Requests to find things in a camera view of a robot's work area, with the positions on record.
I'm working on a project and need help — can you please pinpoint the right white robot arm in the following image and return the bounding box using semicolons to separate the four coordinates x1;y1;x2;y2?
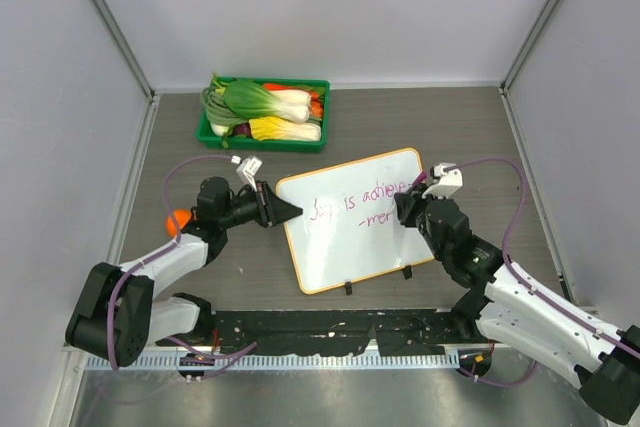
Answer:
394;188;639;425

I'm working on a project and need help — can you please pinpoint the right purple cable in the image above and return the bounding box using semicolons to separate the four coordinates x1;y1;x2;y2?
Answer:
449;156;640;358

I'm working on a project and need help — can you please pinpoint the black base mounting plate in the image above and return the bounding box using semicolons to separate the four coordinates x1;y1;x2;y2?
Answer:
178;309;490;357

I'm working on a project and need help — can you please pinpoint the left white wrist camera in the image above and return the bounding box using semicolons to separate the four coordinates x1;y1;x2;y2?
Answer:
231;155;262;191

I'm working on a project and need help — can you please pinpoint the green bean bundle toy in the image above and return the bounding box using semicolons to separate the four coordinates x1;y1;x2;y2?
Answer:
200;74;246;138

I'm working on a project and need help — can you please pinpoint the orange framed whiteboard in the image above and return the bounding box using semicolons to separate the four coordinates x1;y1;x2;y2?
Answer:
276;148;434;295

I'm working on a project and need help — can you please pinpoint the orange fruit toy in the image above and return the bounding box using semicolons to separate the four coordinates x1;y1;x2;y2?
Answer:
165;209;192;238

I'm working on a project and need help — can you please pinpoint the pink whiteboard marker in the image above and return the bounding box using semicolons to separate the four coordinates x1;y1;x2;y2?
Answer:
404;172;427;192

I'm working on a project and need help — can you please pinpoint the purple cable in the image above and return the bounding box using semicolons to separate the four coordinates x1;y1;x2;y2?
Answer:
107;153;241;369
449;156;640;358

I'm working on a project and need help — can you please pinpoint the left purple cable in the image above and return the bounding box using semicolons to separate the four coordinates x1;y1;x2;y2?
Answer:
107;153;241;369

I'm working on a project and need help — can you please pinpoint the aluminium frame post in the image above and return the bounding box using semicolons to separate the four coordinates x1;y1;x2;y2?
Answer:
500;0;564;95
89;0;155;100

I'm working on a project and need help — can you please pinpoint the right aluminium frame post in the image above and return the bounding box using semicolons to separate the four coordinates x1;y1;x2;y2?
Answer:
500;0;564;95

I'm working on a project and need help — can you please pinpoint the purple eggplant toy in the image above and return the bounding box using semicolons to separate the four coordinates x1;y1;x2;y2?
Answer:
233;123;252;138

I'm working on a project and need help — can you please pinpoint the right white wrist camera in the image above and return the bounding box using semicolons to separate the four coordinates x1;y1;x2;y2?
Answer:
422;163;463;199

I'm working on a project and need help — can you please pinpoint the green bok choy toy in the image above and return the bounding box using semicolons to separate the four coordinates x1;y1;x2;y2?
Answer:
222;80;312;124

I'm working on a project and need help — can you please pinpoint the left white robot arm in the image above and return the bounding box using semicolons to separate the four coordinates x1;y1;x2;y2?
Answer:
65;177;303;369

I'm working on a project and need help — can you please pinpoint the yellow cabbage toy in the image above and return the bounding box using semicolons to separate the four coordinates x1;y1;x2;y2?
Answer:
249;116;322;142

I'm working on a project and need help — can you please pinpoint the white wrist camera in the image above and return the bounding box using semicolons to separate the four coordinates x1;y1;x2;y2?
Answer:
422;163;463;199
231;155;262;191

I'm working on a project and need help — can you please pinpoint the aluminium rail with cable duct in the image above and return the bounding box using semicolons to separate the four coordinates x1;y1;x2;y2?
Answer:
62;306;601;373

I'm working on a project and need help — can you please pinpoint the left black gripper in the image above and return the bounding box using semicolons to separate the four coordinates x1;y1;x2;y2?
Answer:
219;180;300;230

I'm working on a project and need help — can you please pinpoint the left aluminium frame post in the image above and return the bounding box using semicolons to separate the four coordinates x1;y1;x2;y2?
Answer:
89;0;155;100

